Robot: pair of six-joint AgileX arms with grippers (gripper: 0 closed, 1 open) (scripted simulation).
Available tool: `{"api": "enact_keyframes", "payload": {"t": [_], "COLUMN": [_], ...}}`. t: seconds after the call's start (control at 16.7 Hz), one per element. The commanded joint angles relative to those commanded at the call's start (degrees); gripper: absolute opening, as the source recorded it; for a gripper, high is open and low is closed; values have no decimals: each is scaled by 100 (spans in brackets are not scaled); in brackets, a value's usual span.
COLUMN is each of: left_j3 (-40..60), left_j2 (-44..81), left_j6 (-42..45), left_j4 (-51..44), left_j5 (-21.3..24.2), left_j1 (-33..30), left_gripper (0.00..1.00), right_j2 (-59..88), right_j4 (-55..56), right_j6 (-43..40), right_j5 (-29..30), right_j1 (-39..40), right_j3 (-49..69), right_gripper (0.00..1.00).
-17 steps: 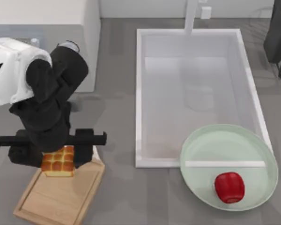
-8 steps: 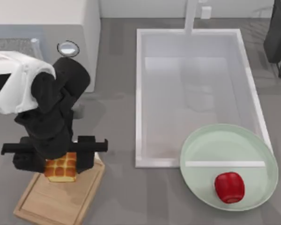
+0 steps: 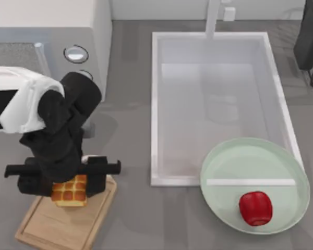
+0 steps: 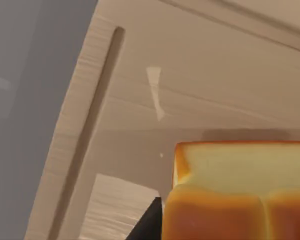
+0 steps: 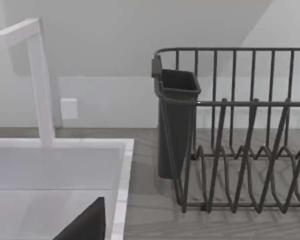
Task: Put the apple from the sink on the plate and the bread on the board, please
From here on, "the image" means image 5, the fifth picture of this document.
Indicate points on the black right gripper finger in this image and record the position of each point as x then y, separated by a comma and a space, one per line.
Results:
90, 222

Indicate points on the white sink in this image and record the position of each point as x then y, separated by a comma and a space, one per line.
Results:
65, 170

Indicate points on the dark grey cutlery holder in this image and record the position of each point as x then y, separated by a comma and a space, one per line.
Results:
173, 125

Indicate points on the tall white tap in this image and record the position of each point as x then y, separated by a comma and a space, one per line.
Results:
40, 82

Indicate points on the white wall socket plate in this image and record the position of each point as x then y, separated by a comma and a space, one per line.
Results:
69, 108

